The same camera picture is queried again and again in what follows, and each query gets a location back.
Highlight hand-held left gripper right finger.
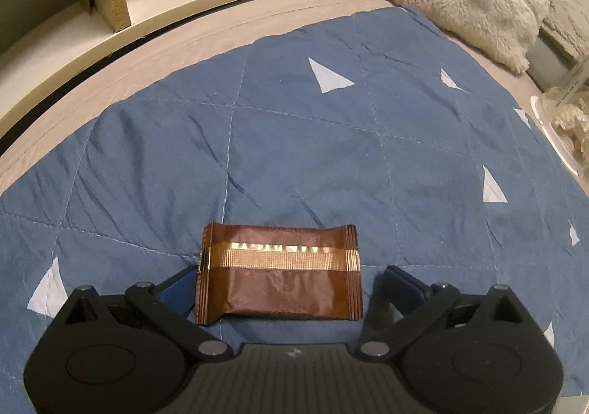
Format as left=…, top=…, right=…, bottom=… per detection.
left=359, top=264, right=537, bottom=362

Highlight clear display box white doll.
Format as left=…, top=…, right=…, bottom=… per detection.
left=529, top=60, right=589, bottom=180

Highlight brown snack packet gold stripe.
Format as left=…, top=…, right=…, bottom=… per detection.
left=194, top=222, right=364, bottom=326

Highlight blue quilted blanket white triangles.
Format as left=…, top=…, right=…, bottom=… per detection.
left=0, top=4, right=589, bottom=414

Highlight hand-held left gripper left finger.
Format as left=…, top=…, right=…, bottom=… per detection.
left=55, top=266, right=233, bottom=362

